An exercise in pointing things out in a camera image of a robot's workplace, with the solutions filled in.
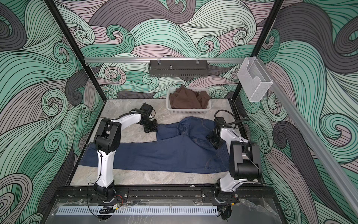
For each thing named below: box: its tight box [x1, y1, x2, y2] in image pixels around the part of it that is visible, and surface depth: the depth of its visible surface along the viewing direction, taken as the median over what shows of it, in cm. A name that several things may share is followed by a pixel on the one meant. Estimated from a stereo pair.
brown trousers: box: [168, 85, 211, 109], surface depth 112 cm
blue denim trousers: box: [79, 116, 231, 175], surface depth 89 cm
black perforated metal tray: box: [148, 59, 209, 78], surface depth 97 cm
